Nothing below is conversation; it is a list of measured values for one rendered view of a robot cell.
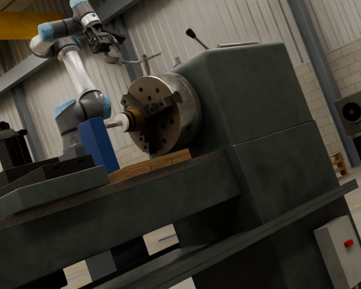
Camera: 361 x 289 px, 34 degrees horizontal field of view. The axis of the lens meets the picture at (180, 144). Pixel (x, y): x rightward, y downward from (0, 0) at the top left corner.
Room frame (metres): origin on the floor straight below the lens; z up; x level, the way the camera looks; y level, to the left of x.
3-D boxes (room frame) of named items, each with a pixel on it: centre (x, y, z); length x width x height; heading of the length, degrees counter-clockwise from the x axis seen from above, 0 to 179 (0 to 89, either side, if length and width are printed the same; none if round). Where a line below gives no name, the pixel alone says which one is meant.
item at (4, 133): (1.88, 0.53, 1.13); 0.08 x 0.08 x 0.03
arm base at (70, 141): (2.64, 0.44, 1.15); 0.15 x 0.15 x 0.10
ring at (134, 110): (2.16, 0.14, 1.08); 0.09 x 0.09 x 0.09; 46
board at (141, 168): (2.09, 0.21, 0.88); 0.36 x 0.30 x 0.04; 46
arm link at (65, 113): (2.65, 0.44, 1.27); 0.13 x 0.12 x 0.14; 113
